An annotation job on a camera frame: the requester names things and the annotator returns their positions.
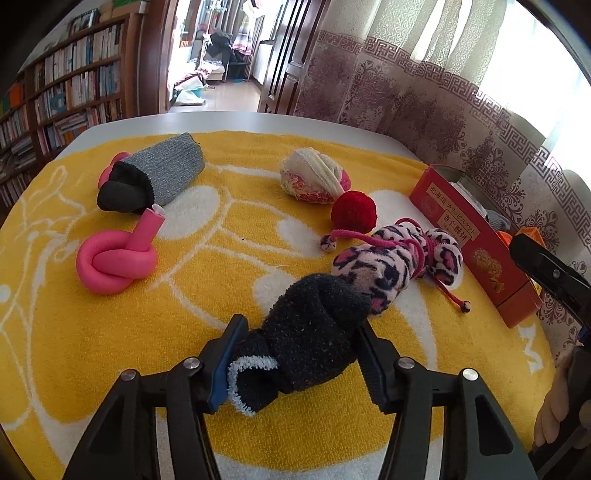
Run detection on red cardboard box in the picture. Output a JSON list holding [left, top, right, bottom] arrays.
[[409, 165, 544, 329]]

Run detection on dark wooden door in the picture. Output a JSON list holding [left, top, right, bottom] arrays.
[[256, 0, 320, 116]]

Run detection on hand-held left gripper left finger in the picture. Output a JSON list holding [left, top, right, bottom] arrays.
[[62, 314, 250, 480]]

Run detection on red fuzzy ball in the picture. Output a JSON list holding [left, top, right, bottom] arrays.
[[331, 191, 378, 233]]

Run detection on striped hanging garment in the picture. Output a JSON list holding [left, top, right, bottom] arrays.
[[231, 4, 259, 56]]

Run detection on wooden bookshelf with books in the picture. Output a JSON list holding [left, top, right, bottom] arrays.
[[0, 9, 139, 208]]

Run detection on white plastic bag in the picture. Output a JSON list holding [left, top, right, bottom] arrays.
[[173, 87, 207, 108]]

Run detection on cream and pink sock ball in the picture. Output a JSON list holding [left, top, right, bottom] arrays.
[[280, 148, 352, 205]]

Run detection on knotted pink foam tube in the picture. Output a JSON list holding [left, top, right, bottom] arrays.
[[76, 207, 165, 295]]

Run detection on patterned purple curtain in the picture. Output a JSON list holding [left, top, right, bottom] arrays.
[[293, 0, 591, 365]]

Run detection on wooden door frame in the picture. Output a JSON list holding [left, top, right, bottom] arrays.
[[137, 0, 180, 116]]

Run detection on person's right hand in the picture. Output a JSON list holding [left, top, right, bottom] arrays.
[[533, 348, 575, 448]]

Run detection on grey and black rolled sock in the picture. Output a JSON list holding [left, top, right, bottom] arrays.
[[97, 132, 205, 214]]

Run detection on black fuzzy sock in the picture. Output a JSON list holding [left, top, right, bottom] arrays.
[[226, 272, 372, 416]]

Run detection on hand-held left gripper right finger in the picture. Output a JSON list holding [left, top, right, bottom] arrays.
[[358, 320, 532, 480]]

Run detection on dark clothes pile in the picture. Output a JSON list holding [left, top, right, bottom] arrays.
[[205, 30, 236, 65]]

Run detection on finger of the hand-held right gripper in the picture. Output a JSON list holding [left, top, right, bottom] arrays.
[[509, 233, 591, 333]]

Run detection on large leopard print sock bundle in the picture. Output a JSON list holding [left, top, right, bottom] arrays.
[[320, 219, 472, 317]]

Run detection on grey knit sock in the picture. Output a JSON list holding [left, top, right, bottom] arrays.
[[485, 210, 512, 232]]

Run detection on yellow and white towel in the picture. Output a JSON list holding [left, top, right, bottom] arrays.
[[0, 130, 557, 480]]

